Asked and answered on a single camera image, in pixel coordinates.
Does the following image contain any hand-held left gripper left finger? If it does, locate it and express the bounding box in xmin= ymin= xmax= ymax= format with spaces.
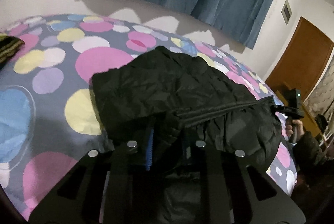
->
xmin=29 ymin=127 xmax=167 ymax=224

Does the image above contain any grey wall vent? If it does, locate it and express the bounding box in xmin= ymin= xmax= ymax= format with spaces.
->
xmin=281 ymin=0 xmax=292 ymax=25

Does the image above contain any striped cushion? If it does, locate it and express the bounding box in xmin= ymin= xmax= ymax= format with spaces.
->
xmin=0 ymin=33 xmax=25 ymax=65

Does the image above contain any person's right forearm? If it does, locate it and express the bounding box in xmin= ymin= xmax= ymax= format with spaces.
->
xmin=291 ymin=131 xmax=332 ymax=183

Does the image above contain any person's right hand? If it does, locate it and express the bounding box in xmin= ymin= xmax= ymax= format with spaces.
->
xmin=285 ymin=118 xmax=305 ymax=143

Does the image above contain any dotted bed sheet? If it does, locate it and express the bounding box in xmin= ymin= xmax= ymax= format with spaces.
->
xmin=0 ymin=14 xmax=298 ymax=222

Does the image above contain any black puffer jacket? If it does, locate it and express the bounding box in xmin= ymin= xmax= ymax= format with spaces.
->
xmin=90 ymin=46 xmax=283 ymax=224

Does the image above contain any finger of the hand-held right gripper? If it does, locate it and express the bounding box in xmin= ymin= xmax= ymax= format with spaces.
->
xmin=270 ymin=104 xmax=288 ymax=113

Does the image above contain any brown wooden door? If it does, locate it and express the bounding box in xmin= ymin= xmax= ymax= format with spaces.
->
xmin=265 ymin=16 xmax=334 ymax=109

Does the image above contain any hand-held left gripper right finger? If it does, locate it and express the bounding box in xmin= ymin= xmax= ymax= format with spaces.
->
xmin=183 ymin=138 xmax=306 ymax=224

